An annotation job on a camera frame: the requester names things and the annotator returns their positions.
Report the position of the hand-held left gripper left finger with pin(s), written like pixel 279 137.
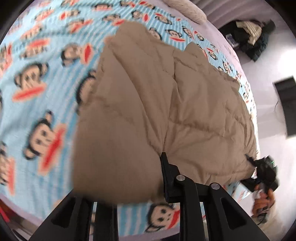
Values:
pixel 69 217

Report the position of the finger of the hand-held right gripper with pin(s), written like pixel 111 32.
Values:
pixel 251 161
pixel 249 185

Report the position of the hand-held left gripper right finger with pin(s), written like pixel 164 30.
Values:
pixel 172 183

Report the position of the tan puffer jacket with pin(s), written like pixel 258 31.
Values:
pixel 161 111

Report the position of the pile of dark clothes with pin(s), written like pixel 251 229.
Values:
pixel 251 37

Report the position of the person's right hand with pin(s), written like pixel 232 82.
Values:
pixel 262 204

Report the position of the black box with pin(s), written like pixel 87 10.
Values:
pixel 288 104

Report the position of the monkey printed striped blanket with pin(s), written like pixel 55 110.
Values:
pixel 41 92

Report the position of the round cream cushion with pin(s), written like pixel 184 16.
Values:
pixel 185 9

